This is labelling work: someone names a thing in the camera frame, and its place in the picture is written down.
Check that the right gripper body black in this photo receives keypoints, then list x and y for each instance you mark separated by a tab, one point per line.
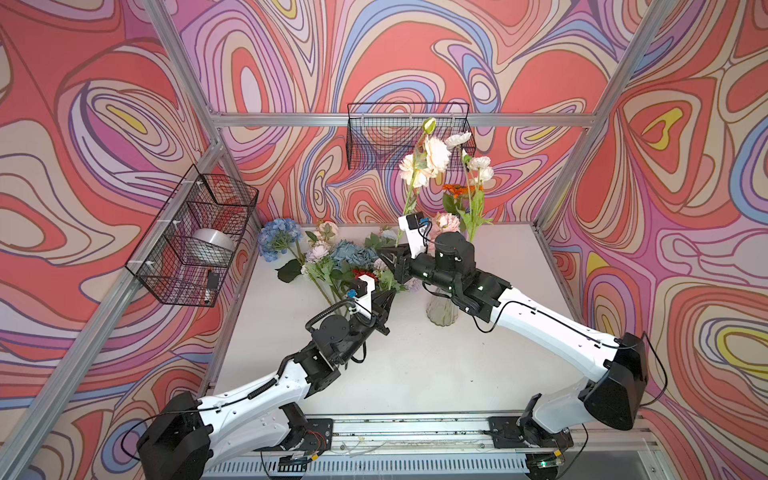
423	267

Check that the cream white flower spray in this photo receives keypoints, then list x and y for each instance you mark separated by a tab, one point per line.
431	158

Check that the pink peony flower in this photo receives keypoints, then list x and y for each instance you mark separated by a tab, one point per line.
447	222

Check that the blue hydrangea flower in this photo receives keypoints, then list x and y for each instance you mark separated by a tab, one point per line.
279	237

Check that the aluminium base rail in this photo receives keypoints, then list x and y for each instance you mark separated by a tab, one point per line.
456	446

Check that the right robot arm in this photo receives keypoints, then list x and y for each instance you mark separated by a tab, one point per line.
614	369

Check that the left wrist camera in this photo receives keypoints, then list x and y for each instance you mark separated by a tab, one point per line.
360	293

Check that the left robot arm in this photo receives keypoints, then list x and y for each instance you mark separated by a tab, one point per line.
190	435

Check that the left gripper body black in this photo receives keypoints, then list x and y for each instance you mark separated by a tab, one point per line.
356	333

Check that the black wire basket back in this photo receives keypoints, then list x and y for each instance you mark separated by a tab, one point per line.
380	134

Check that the black wire basket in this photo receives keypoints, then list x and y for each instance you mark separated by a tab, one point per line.
380	134
185	257

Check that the black wire basket left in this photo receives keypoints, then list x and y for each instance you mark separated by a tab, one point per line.
185	257

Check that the clear glass vase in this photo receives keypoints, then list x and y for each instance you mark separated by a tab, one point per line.
440	310

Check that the red gerbera flower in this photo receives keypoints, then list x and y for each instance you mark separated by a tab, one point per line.
359	273

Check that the lilac pink hydrangea stem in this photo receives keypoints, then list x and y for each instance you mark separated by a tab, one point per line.
319	263

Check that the white tape roll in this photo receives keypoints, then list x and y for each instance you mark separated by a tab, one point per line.
211	247

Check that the orange gerbera flower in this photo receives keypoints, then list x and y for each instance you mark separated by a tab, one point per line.
467	204

